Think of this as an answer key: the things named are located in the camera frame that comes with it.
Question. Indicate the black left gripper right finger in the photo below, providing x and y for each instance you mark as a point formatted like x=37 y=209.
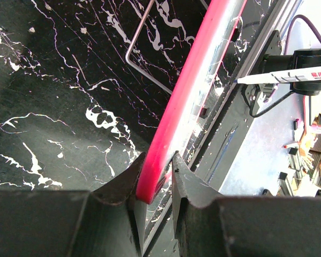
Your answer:
x=207 y=223

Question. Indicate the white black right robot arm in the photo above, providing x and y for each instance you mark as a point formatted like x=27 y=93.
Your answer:
x=299 y=59

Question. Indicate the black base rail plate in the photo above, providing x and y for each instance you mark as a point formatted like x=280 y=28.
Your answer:
x=260 y=27

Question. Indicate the pink framed whiteboard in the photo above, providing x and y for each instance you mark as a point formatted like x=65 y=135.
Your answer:
x=190 y=92

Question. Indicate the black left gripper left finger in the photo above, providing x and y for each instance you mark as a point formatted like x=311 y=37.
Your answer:
x=109 y=221

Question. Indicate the white blue whiteboard marker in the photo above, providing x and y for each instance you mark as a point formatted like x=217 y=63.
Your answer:
x=281 y=77

